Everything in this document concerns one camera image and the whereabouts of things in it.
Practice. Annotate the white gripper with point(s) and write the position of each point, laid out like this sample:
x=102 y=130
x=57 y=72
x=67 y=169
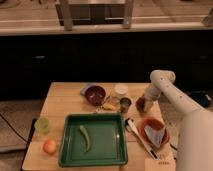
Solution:
x=151 y=93

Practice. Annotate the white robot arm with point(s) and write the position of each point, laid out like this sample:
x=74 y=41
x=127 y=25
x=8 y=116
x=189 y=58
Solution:
x=195 y=142

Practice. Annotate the green plastic tray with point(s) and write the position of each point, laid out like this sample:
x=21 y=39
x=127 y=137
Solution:
x=107 y=137

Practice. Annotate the orange red plate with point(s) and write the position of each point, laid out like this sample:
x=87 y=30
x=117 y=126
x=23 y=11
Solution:
x=157 y=125

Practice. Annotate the small metal cup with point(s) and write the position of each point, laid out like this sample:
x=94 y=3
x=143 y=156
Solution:
x=125 y=103

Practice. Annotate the white lidded container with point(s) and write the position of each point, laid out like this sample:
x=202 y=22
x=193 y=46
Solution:
x=120 y=89

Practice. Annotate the grey blue crumpled cloth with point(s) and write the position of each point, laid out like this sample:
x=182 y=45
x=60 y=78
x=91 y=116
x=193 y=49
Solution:
x=155 y=136

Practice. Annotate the yellow plastic wrapped item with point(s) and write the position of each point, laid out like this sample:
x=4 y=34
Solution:
x=109 y=105

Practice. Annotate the dark red bowl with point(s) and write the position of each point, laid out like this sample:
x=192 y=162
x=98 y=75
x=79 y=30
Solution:
x=95 y=95

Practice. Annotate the green chili pepper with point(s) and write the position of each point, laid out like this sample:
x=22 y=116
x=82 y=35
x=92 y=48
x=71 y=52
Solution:
x=86 y=136

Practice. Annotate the orange peach fruit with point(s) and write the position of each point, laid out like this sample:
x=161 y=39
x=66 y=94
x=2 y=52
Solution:
x=49 y=146

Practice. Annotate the green plastic cup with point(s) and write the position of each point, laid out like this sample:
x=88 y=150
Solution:
x=42 y=125

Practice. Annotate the light wooden stool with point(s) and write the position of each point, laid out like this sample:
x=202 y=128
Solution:
x=94 y=12

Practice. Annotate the white black handled utensil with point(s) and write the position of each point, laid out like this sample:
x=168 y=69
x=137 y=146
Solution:
x=131 y=127

